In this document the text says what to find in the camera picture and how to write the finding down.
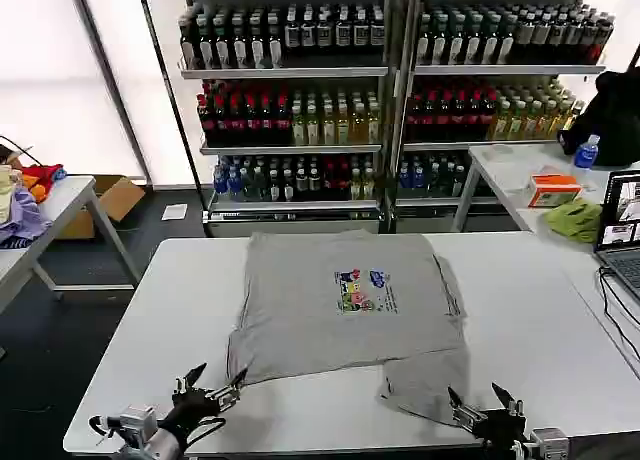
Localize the orange tissue box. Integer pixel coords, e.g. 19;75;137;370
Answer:
528;173;585;209

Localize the open laptop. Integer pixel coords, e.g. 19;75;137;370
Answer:
593;168;640;307

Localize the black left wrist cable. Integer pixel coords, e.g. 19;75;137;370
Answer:
179;415;227;452

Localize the red and orange cloth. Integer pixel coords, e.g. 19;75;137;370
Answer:
18;162;67;202

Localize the blue water bottle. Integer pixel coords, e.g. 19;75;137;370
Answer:
573;134;602;171

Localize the brown cardboard box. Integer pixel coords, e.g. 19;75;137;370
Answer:
53;175;147;241

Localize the green cloth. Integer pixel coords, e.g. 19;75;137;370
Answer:
543;198;604;246

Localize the black bag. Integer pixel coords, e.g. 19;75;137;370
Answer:
556;68;640;167

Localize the black laptop cable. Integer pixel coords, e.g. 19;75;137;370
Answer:
596;266;640;367

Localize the cream cloth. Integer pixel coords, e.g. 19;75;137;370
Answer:
0;163;25;226

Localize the white desk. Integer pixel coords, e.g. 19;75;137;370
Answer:
451;142;640;254

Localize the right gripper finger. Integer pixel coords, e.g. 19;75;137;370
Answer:
447;385;489;427
491;382;525;417

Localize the shelf unit with bottles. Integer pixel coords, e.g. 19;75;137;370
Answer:
177;0;401;234
394;0;617;231

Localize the purple cloth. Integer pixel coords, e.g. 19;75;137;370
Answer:
0;185;52;251

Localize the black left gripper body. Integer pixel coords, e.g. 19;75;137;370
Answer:
156;388;222;434

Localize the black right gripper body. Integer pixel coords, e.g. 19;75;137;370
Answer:
472;408;530;445

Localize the white side table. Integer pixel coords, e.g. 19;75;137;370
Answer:
0;175;142;314

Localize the grey printed t-shirt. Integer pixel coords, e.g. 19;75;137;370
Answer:
225;229;472;424

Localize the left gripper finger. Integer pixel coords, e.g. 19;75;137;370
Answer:
173;363;208;395
208;367;250;413

